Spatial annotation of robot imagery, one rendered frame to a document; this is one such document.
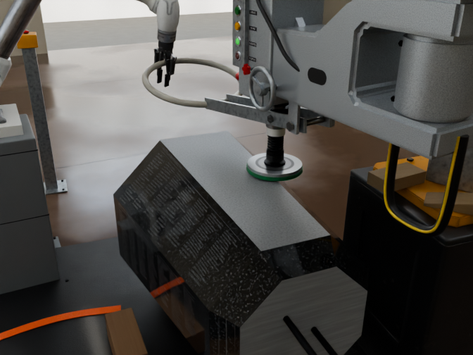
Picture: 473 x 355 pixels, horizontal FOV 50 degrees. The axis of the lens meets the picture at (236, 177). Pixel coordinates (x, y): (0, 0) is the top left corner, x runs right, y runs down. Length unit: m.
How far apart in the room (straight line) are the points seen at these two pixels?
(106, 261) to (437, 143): 2.05
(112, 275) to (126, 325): 0.56
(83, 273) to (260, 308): 1.52
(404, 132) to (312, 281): 0.51
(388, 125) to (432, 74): 0.18
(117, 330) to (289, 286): 0.99
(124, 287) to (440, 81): 1.92
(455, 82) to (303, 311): 0.78
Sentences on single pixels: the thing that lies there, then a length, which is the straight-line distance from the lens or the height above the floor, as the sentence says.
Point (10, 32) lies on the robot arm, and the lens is 2.67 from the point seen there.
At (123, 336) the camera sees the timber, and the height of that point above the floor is 0.14.
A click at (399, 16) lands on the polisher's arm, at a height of 1.46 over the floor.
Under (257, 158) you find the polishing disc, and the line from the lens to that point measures 2.01.
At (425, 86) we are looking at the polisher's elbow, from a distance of 1.29.
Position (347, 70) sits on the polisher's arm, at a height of 1.30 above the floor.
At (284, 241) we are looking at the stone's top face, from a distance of 1.54.
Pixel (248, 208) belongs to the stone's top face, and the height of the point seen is 0.80.
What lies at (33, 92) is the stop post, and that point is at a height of 0.71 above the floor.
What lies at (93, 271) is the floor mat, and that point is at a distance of 2.85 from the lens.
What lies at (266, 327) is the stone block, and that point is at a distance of 1.55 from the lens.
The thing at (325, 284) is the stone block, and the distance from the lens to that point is 1.56.
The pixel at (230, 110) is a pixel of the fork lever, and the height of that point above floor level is 1.00.
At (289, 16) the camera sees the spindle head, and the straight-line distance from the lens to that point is 1.72.
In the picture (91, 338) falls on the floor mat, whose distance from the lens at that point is 2.44.
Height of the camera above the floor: 1.63
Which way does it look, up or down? 25 degrees down
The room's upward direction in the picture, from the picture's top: straight up
